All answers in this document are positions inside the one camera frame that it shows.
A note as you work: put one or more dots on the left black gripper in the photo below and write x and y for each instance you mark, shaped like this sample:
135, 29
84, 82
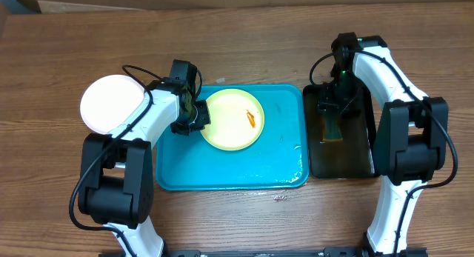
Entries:
203, 106

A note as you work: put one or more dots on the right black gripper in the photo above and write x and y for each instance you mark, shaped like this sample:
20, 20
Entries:
332, 104

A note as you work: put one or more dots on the green and yellow sponge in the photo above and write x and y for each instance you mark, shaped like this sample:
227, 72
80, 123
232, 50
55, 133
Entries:
331, 130

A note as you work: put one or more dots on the yellow-green plate with ketchup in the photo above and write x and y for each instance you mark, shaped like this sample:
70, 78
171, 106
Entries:
236, 119

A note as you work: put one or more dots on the white plate with ketchup streak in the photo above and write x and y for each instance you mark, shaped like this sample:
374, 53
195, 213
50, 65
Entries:
109, 101

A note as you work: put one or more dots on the turquoise plastic tray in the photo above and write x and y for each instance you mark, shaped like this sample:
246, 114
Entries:
277, 159

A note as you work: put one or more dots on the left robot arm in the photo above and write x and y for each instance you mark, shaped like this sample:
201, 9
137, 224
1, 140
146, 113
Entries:
115, 190

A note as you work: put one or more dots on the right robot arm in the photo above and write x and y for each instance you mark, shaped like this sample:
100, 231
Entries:
411, 140

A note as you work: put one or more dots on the black water tray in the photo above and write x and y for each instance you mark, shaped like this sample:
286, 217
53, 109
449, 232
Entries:
352, 156

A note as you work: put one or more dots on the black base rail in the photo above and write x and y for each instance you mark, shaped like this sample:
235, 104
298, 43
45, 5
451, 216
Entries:
326, 252

